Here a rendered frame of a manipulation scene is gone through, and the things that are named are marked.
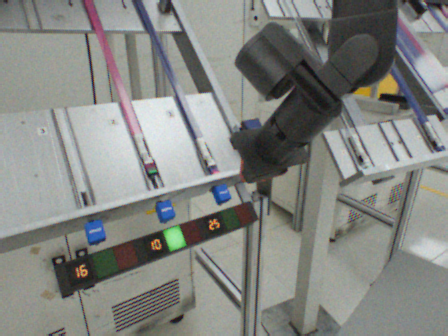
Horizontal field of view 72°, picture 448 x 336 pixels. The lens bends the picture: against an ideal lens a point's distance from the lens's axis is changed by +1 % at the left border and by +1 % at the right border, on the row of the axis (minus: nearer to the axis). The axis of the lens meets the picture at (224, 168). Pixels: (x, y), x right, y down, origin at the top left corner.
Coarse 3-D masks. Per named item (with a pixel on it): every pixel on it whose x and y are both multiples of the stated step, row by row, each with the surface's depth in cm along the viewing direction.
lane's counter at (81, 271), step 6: (72, 264) 44; (78, 264) 44; (84, 264) 44; (72, 270) 43; (78, 270) 43; (84, 270) 44; (90, 270) 44; (72, 276) 43; (78, 276) 43; (84, 276) 43; (90, 276) 44; (72, 282) 43; (78, 282) 43
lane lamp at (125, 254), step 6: (120, 246) 47; (126, 246) 47; (132, 246) 48; (114, 252) 46; (120, 252) 47; (126, 252) 47; (132, 252) 47; (120, 258) 46; (126, 258) 47; (132, 258) 47; (120, 264) 46; (126, 264) 46; (132, 264) 46; (120, 270) 46
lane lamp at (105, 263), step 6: (102, 252) 46; (108, 252) 46; (96, 258) 45; (102, 258) 45; (108, 258) 46; (114, 258) 46; (96, 264) 45; (102, 264) 45; (108, 264) 45; (114, 264) 46; (96, 270) 44; (102, 270) 45; (108, 270) 45; (114, 270) 45; (102, 276) 44
